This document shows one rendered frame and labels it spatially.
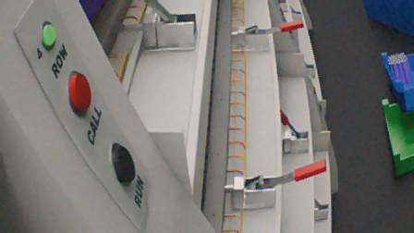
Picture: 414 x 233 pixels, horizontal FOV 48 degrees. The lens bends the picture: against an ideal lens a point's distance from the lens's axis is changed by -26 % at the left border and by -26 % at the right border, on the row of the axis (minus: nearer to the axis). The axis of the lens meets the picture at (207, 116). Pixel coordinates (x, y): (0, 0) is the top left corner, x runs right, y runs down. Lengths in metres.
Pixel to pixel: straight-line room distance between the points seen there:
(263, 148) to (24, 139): 0.46
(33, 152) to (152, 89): 0.23
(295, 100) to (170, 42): 0.55
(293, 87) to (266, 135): 0.37
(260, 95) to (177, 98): 0.30
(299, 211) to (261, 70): 0.21
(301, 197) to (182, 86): 0.44
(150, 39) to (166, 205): 0.18
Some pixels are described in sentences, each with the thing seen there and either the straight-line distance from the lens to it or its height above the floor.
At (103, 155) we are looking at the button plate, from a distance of 0.25.
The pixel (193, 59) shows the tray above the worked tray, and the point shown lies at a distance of 0.44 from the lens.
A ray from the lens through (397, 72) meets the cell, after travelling 1.40.
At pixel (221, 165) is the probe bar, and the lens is 0.58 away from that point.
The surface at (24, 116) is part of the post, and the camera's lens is 0.20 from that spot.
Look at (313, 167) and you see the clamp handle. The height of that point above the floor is 0.56.
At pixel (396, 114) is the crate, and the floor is 0.02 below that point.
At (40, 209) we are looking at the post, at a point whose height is 0.82.
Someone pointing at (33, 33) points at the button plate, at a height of 0.88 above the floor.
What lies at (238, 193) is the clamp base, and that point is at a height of 0.56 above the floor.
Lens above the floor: 0.94
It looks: 35 degrees down
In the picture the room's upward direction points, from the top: 28 degrees counter-clockwise
